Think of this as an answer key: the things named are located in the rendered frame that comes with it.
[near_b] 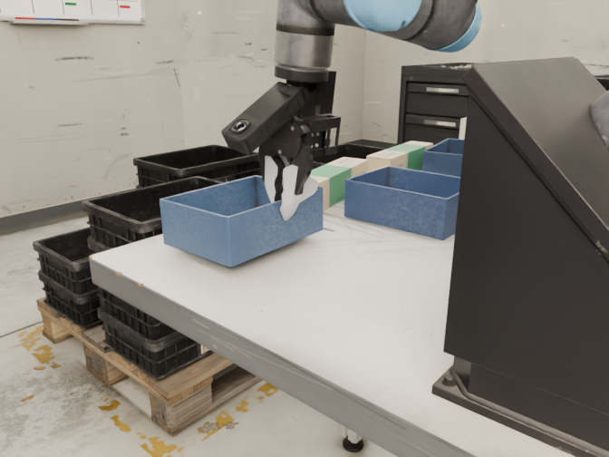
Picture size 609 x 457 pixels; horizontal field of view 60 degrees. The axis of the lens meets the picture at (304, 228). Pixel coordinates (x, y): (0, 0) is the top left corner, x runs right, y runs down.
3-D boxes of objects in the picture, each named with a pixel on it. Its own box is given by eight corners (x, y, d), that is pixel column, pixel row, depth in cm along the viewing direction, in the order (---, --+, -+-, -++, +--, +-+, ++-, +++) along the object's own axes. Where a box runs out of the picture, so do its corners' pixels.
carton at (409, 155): (410, 163, 141) (410, 140, 139) (431, 166, 138) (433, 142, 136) (365, 181, 122) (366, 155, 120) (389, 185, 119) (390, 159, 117)
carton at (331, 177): (317, 214, 99) (317, 183, 97) (289, 209, 102) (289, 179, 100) (367, 186, 119) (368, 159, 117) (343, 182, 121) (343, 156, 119)
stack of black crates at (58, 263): (83, 333, 166) (72, 265, 158) (41, 303, 185) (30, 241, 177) (188, 290, 194) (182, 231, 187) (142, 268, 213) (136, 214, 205)
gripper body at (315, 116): (338, 158, 76) (348, 71, 71) (295, 168, 70) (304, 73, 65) (299, 145, 80) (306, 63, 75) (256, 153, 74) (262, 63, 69)
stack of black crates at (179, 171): (188, 290, 194) (178, 170, 179) (142, 268, 213) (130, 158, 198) (265, 259, 222) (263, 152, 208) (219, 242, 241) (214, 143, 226)
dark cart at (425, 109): (470, 264, 254) (492, 68, 225) (391, 241, 282) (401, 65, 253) (517, 232, 297) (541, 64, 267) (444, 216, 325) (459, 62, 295)
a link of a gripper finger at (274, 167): (303, 211, 81) (310, 152, 77) (275, 220, 76) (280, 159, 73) (288, 204, 82) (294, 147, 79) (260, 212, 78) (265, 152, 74)
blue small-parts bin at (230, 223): (230, 267, 70) (227, 217, 68) (163, 244, 80) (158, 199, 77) (323, 229, 85) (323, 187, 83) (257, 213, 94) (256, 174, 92)
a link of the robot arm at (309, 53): (306, 35, 63) (260, 28, 68) (303, 75, 65) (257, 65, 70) (346, 36, 68) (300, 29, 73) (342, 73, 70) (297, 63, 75)
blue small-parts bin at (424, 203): (480, 218, 97) (485, 180, 94) (443, 240, 86) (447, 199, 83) (386, 199, 109) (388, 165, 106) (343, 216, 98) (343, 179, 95)
